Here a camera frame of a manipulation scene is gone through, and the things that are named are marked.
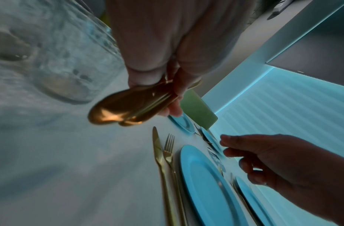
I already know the person's left hand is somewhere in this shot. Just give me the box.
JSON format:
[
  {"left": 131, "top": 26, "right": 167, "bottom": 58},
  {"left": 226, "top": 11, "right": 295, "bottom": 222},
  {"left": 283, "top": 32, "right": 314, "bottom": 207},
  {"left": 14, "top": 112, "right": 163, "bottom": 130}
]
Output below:
[{"left": 103, "top": 0, "right": 258, "bottom": 118}]

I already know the person's right hand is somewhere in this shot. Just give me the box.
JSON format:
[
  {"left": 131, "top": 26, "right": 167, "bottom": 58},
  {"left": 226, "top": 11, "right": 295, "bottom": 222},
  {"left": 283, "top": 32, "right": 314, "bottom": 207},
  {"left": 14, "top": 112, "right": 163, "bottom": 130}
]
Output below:
[{"left": 219, "top": 133, "right": 344, "bottom": 226}]

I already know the white roller blind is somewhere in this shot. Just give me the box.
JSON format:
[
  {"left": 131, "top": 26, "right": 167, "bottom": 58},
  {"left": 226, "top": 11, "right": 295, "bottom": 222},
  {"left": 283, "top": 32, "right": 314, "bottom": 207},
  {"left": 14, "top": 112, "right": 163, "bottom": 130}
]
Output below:
[{"left": 203, "top": 68, "right": 344, "bottom": 226}]

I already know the green bench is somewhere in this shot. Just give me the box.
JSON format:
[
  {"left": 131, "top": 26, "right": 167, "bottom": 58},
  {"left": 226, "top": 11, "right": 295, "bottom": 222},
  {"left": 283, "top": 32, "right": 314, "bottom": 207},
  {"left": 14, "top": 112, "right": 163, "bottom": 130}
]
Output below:
[{"left": 99, "top": 11, "right": 219, "bottom": 131}]

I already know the small white device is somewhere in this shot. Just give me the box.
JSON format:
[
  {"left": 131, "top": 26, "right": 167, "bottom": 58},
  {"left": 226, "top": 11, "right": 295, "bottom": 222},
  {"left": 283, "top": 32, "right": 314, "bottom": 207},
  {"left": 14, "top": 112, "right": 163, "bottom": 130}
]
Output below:
[{"left": 272, "top": 0, "right": 294, "bottom": 13}]

